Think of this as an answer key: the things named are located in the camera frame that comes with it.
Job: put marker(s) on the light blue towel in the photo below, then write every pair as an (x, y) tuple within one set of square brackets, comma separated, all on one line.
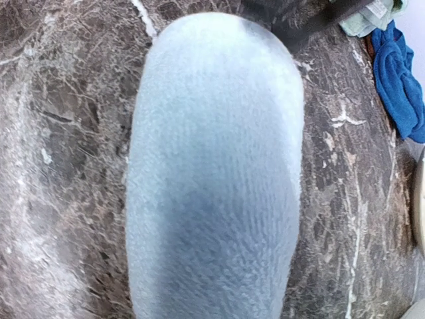
[(213, 182)]

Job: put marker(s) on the white plastic basin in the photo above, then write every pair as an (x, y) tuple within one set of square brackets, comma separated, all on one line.
[(416, 310)]

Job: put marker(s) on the royal blue towel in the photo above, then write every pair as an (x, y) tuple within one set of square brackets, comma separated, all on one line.
[(400, 92)]

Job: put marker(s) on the beige floral plate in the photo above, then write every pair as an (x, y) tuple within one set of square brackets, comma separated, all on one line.
[(418, 205)]

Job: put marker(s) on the pale green towel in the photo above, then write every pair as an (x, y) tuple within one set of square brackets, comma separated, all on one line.
[(376, 15)]

